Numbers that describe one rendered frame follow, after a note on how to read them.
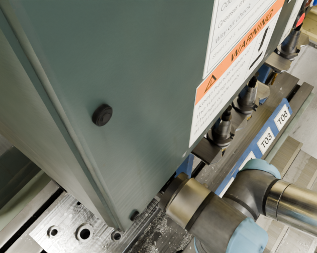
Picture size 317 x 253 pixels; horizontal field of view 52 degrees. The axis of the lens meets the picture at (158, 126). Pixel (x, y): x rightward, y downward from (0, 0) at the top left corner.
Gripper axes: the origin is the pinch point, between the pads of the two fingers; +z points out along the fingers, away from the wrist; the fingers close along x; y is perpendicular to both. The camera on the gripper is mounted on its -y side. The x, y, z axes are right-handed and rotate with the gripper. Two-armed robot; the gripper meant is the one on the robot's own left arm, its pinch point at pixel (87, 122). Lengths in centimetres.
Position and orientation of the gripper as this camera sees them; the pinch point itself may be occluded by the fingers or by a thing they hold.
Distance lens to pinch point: 59.9
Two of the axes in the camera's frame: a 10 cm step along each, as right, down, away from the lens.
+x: 6.2, -6.9, 3.8
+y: 0.0, 4.8, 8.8
